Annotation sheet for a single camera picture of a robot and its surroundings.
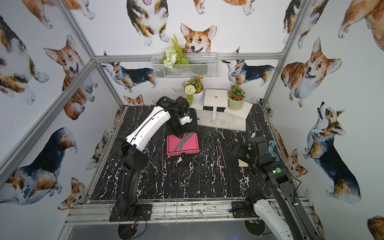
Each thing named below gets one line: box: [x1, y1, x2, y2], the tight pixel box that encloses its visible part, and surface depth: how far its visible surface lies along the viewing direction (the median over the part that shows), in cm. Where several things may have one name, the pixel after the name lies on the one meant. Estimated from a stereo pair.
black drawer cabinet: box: [166, 108, 199, 144], surface depth 76 cm
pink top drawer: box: [166, 133, 200, 156], surface depth 85 cm
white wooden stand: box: [190, 89, 253, 132], surface depth 100 cm
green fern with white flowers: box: [160, 34, 189, 69], surface depth 82 cm
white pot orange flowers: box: [172, 76, 204, 110], surface depth 92 cm
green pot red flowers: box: [228, 84, 246, 111], surface depth 92 cm
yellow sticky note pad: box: [238, 158, 249, 167], surface depth 91 cm
